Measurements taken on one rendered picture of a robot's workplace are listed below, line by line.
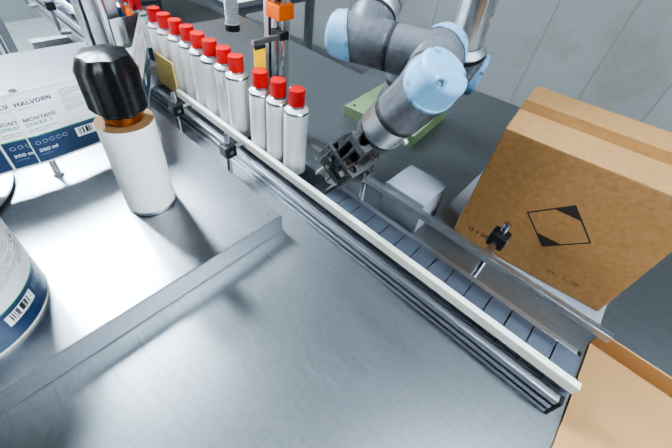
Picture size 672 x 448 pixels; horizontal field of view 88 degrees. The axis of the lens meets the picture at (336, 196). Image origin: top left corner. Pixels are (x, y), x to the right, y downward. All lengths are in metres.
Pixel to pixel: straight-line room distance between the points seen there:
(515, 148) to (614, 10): 2.31
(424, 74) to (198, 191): 0.52
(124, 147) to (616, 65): 2.83
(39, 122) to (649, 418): 1.15
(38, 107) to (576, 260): 1.02
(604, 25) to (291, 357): 2.73
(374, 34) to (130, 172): 0.46
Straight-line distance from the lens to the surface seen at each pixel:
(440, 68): 0.47
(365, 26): 0.59
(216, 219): 0.72
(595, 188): 0.69
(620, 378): 0.82
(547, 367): 0.64
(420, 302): 0.67
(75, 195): 0.86
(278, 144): 0.80
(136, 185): 0.71
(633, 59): 2.99
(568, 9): 2.96
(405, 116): 0.49
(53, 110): 0.86
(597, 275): 0.80
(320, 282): 0.69
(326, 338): 0.63
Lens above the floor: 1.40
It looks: 43 degrees down
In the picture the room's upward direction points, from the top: 9 degrees clockwise
